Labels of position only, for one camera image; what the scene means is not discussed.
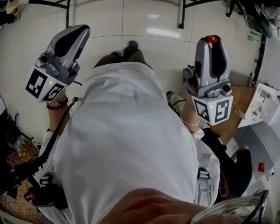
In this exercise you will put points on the person's dark shoe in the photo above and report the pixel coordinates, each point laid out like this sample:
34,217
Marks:
133,44
114,54

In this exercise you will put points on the black metal table frame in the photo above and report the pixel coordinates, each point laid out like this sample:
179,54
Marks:
67,17
260,63

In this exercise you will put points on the person's white shirt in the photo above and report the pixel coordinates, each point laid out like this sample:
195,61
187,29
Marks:
131,142

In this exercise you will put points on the person's face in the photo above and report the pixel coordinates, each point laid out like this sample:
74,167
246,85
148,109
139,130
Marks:
148,207

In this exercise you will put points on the dark backpack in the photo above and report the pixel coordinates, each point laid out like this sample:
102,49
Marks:
260,19

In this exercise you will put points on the black waist pack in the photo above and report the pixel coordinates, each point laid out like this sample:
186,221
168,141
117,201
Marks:
50,200

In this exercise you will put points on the white holder with red button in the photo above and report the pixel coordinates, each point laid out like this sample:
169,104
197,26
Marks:
12,4

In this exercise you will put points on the small grey-green square pad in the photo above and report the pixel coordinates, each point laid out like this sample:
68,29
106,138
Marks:
250,38

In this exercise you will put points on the person's right forearm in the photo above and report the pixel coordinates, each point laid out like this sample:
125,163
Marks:
190,116

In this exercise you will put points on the beige tape piece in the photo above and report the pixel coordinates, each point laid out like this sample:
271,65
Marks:
240,114

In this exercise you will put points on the clear eyeglasses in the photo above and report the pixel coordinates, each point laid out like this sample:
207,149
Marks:
229,207

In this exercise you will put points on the silver link wristwatch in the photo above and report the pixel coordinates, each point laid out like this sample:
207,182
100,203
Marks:
58,102

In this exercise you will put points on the brown wooden board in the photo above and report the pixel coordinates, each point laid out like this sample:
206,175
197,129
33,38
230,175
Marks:
238,96

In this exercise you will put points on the person's left forearm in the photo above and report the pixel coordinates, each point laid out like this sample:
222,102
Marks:
54,119

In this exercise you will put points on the person's dark trousers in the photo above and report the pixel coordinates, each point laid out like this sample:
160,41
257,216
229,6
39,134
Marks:
133,57

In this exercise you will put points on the thin pen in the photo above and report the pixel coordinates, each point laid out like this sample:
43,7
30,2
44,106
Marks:
257,54

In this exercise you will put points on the white device box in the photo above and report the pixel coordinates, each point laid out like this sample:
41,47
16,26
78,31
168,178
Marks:
262,105

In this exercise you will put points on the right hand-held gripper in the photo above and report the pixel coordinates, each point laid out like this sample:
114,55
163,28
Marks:
218,109

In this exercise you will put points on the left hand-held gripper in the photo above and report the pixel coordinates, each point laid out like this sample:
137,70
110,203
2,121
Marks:
36,84

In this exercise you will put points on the thin gold bangle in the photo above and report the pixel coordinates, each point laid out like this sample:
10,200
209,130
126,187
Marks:
192,123

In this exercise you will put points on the red sticker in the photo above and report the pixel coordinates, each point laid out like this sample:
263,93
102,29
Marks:
261,167

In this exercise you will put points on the grey metal cabinet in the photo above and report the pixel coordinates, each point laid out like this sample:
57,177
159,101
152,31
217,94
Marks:
260,142

